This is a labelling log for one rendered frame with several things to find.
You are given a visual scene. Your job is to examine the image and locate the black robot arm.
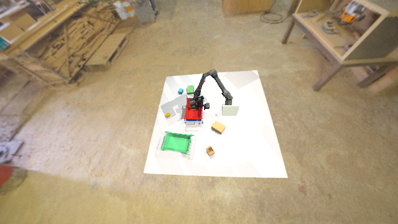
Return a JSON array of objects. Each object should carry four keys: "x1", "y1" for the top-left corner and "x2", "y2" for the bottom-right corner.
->
[{"x1": 189, "y1": 68, "x2": 233, "y2": 106}]

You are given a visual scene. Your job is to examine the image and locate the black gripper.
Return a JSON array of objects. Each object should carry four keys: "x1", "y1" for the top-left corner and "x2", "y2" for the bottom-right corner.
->
[{"x1": 192, "y1": 103, "x2": 210, "y2": 110}]

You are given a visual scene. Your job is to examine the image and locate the green block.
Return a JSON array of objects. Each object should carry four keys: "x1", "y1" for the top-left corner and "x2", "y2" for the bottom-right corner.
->
[{"x1": 187, "y1": 85, "x2": 194, "y2": 95}]

